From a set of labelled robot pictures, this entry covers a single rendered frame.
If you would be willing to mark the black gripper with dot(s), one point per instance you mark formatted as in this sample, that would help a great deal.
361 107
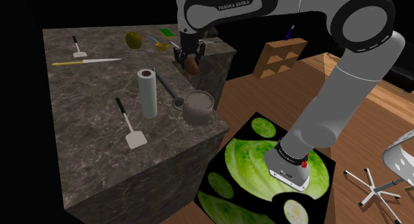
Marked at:
189 44

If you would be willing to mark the dark grey ladle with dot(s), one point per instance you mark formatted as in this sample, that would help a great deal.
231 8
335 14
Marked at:
165 86

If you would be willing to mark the grey swivel chair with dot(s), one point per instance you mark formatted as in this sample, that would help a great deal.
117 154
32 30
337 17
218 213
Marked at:
396 158

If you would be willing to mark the white paper towel roll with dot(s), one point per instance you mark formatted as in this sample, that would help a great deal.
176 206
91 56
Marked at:
147 94

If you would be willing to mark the green sponge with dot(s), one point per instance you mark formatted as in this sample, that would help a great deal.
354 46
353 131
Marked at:
167 33

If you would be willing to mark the wooden cubby shelf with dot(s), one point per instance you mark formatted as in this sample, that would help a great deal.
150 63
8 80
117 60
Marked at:
278 57

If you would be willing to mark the grey pot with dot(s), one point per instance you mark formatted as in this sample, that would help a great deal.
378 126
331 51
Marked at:
198 108

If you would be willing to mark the blue bottle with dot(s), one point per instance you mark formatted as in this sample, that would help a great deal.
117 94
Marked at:
289 32

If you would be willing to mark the green apple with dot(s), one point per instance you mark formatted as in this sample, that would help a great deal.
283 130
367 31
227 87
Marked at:
134 40

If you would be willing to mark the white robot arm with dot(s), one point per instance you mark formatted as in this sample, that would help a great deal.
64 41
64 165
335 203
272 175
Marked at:
343 97

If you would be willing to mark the lettuce patterned robot stand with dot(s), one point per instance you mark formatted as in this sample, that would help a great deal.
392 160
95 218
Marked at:
245 165

